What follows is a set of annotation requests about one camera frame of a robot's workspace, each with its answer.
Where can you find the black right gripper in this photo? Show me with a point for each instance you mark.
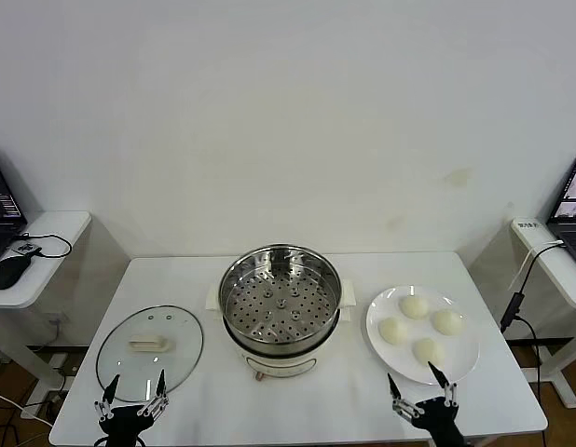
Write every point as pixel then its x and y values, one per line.
pixel 437 421

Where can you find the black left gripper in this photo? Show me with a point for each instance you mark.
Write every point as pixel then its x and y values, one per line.
pixel 125 421

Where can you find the white steamed baozi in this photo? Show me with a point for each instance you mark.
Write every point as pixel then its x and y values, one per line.
pixel 393 329
pixel 428 350
pixel 414 307
pixel 448 322

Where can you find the stainless steel steamer basket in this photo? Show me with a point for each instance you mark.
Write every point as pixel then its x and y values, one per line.
pixel 269 298

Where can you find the white round plate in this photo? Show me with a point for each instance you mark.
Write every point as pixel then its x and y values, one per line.
pixel 460 358

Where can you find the white electric cooker base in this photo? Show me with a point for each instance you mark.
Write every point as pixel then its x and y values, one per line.
pixel 278 361

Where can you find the black computer mouse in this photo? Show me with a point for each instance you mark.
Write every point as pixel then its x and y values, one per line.
pixel 8 272

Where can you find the white side table with label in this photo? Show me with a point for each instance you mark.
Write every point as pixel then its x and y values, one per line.
pixel 563 288

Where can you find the grey adapter with QR sticker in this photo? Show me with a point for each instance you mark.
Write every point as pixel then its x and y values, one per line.
pixel 23 249

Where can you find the white label sticker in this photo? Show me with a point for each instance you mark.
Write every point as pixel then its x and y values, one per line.
pixel 528 225

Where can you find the black laptop beside mouse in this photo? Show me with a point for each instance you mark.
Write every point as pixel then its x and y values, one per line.
pixel 4 205

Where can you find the grey laptop with black screen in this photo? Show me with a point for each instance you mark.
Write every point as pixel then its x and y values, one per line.
pixel 572 195

